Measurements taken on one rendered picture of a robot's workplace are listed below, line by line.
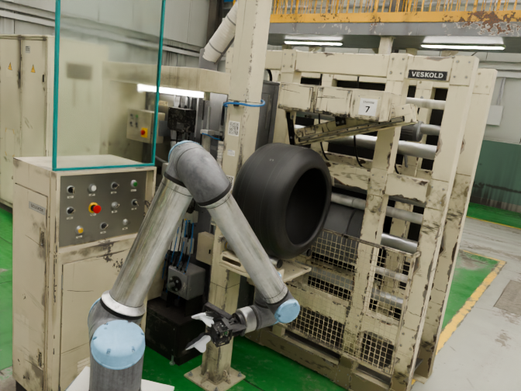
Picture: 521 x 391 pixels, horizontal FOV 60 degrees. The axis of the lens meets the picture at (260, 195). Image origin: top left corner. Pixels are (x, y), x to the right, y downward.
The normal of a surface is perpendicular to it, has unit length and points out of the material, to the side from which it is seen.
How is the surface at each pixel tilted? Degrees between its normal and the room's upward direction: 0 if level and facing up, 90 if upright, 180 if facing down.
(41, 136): 90
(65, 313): 90
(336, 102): 90
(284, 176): 64
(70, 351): 90
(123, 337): 10
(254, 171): 56
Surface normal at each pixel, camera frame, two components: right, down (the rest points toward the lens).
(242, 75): -0.60, 0.10
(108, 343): 0.18, -0.92
